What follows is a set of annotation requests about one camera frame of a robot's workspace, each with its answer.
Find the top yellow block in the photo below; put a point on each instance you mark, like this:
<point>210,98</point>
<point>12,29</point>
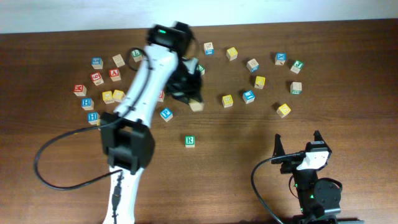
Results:
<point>232,53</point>

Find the wooden block blue side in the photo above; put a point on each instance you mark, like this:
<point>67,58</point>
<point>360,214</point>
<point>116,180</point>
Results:
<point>252,65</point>

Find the wooden block blue edge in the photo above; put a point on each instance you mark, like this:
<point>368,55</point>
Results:
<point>208,48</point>

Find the yellow s block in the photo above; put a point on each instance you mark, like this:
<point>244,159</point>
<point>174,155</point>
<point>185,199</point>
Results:
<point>196,106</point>
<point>283,110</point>

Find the red M block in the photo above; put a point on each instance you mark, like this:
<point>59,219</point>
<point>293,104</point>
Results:
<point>80,90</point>

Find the yellow O block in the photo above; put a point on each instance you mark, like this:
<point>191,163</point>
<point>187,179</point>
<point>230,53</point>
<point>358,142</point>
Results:
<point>108,97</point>

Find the yellow G block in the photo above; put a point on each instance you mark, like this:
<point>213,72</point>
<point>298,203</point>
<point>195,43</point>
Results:
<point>118,96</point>

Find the green Z block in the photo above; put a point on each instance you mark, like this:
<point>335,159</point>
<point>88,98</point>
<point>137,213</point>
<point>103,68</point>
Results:
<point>201,69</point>

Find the red 9 block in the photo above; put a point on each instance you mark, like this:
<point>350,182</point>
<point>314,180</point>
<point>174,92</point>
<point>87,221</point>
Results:
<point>97,78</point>

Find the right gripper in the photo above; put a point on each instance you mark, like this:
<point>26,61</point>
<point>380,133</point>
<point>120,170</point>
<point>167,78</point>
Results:
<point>290,164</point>

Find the red A block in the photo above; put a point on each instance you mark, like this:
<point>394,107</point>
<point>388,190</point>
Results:
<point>114,74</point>

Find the wooden block green edge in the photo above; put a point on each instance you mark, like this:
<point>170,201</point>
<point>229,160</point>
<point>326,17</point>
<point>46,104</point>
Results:
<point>296,88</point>

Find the upper blue H block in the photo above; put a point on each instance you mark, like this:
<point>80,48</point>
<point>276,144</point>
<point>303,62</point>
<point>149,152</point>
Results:
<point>87,104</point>

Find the green J block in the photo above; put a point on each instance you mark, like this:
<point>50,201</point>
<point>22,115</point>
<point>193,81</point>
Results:
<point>297,66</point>

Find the red O block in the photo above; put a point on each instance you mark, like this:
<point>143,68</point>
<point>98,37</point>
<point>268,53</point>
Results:
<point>161,96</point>

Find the blue E block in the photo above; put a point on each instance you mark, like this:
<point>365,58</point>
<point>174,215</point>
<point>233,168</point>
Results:
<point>248,96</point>

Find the blue G block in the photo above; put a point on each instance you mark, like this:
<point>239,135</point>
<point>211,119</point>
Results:
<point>97,63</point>

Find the green L block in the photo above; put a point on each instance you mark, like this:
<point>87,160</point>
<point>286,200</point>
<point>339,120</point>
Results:
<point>137,55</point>

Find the blue h block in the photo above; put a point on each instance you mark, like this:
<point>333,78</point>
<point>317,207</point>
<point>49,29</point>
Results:
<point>87,104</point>
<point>93,118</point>

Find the yellow E block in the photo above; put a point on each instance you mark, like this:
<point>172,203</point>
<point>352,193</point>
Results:
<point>227,101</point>

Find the plain wooden block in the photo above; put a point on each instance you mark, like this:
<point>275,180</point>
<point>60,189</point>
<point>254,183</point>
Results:
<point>118,60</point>

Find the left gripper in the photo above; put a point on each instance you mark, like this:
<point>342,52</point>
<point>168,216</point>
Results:
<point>185,88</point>

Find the lower blue H block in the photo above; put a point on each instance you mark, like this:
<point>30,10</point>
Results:
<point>93,118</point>

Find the blue P block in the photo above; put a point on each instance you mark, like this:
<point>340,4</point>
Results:
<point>166,114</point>

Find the yellow block right middle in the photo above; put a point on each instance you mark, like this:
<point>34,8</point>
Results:
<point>259,82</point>

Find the green R block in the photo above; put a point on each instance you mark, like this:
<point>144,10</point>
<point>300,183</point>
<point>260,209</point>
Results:
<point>189,141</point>

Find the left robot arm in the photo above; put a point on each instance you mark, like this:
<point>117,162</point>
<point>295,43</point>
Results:
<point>125,133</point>

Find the blue X block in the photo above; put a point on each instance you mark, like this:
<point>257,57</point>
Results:
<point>280,58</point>

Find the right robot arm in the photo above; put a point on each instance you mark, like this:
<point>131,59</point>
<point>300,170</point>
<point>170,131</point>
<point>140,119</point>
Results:
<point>319,199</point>

